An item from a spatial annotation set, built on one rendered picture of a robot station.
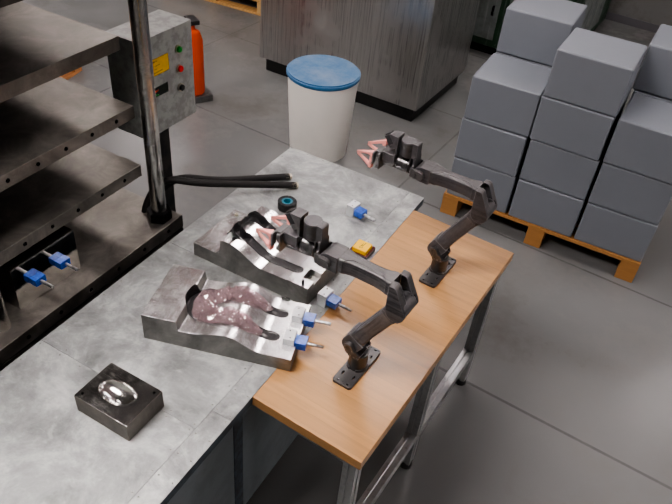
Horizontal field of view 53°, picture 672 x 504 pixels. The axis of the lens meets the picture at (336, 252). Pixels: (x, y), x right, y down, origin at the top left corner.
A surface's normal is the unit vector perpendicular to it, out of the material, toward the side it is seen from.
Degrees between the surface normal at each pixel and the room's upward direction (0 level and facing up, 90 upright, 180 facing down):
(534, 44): 90
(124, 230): 0
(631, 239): 90
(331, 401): 0
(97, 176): 0
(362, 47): 90
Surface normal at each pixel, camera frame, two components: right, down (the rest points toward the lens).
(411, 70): -0.52, 0.51
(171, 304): 0.08, -0.76
